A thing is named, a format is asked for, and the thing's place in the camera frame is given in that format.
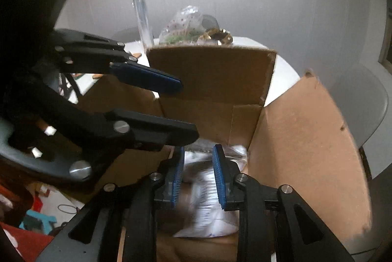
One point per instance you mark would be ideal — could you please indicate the orange flat item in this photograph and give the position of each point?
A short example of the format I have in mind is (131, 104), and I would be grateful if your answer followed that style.
(98, 76)

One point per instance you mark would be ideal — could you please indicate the brown cardboard box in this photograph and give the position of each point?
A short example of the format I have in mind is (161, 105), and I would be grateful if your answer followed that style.
(208, 75)

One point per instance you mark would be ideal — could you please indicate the white plastic snack bag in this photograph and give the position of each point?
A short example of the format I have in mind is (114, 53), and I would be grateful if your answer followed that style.
(200, 216)

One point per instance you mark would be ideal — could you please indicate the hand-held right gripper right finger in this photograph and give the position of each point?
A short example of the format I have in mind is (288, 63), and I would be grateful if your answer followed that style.
(220, 179)

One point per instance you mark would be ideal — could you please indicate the window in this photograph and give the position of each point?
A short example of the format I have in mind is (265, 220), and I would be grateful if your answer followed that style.
(386, 44)

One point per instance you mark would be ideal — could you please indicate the grey chair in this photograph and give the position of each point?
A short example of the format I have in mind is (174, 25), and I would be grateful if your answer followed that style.
(211, 21)
(364, 102)
(124, 34)

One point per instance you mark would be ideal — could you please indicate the black metal frame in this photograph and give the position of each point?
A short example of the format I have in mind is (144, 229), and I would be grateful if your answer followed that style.
(72, 87)

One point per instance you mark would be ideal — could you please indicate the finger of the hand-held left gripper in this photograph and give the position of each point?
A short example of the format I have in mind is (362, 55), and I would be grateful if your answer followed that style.
(153, 131)
(147, 78)

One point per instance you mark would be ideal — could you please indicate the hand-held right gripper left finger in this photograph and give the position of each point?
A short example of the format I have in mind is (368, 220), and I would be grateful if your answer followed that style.
(177, 179)

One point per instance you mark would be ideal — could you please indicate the blue plastic stool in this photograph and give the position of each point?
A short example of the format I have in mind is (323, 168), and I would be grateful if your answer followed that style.
(38, 219)

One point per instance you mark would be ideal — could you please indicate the black and gold item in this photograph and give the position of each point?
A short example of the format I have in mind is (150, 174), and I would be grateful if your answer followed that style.
(219, 35)

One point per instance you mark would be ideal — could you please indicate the dotted clear plastic bag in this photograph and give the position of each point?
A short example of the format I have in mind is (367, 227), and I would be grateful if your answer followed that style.
(180, 26)

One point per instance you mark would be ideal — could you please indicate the clear plastic tube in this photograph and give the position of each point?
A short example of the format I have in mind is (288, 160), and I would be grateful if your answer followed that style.
(141, 17)

